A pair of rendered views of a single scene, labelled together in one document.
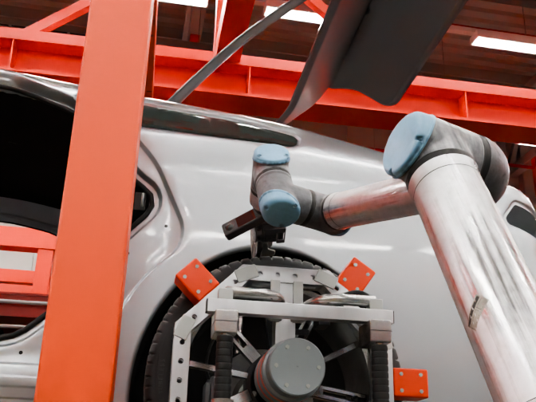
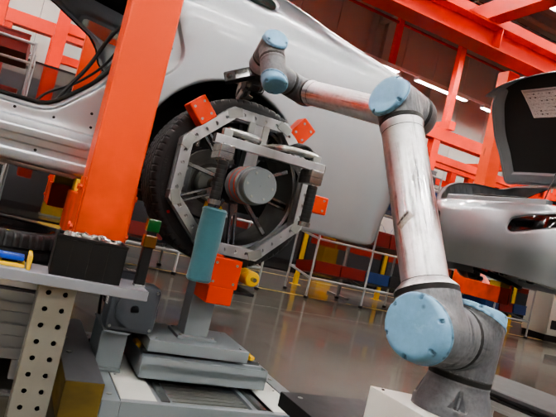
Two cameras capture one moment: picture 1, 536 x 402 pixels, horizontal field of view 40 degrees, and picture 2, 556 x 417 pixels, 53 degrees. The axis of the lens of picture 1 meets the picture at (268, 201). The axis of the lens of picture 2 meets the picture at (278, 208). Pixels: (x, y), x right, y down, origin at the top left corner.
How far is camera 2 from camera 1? 47 cm
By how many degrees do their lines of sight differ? 25
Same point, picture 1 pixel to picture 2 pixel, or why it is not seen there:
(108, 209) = (155, 48)
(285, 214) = (277, 87)
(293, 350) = (260, 175)
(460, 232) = (408, 170)
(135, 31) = not seen: outside the picture
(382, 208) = (345, 109)
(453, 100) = not seen: outside the picture
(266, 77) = not seen: outside the picture
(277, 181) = (278, 63)
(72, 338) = (119, 136)
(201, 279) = (205, 110)
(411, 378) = (318, 202)
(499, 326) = (415, 232)
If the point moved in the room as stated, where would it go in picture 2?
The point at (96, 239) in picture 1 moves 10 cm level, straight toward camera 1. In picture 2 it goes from (145, 69) to (153, 64)
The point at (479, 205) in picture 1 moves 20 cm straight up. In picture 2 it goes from (422, 155) to (439, 77)
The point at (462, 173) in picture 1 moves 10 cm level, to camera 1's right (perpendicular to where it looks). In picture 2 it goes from (417, 130) to (451, 141)
